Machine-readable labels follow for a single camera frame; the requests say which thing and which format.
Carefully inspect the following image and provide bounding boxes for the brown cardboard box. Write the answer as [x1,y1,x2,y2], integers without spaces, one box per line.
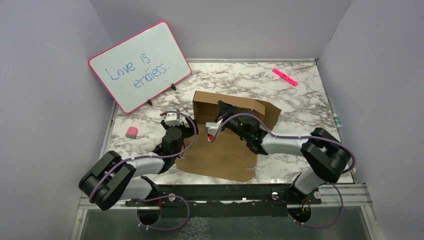
[175,90,281,182]

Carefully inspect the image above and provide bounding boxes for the pink whiteboard eraser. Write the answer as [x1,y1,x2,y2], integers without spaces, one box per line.
[125,126,138,139]

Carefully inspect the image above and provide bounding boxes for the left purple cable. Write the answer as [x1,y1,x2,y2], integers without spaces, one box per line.
[88,110,199,232]

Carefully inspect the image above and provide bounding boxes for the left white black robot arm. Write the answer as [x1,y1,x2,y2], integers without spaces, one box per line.
[78,118,199,211]

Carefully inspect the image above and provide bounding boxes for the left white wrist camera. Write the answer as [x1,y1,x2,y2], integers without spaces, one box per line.
[163,112,184,127]

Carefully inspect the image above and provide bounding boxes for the pink framed whiteboard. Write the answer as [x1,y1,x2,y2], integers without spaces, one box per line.
[88,21,192,114]

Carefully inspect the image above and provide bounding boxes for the pink highlighter marker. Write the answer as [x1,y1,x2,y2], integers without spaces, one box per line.
[272,68,298,87]

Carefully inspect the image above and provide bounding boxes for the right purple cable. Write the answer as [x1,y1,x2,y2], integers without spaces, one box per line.
[210,113,357,230]

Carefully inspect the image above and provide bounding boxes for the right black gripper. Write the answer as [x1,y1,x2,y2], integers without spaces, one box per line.
[214,100,250,142]

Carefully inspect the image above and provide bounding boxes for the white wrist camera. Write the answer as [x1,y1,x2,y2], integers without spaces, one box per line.
[205,119,224,142]
[163,112,184,127]

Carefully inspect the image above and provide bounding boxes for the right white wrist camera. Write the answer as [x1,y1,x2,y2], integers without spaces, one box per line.
[205,119,224,142]

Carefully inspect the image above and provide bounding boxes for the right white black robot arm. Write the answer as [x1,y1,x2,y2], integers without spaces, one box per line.
[205,100,355,204]

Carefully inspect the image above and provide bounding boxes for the purple cable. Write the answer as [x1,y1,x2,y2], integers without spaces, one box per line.
[88,110,199,232]
[210,113,357,230]

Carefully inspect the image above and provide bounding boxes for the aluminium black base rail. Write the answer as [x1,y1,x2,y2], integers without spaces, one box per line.
[68,183,384,240]

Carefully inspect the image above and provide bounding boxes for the green capped marker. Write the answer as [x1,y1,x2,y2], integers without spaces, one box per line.
[332,113,342,129]

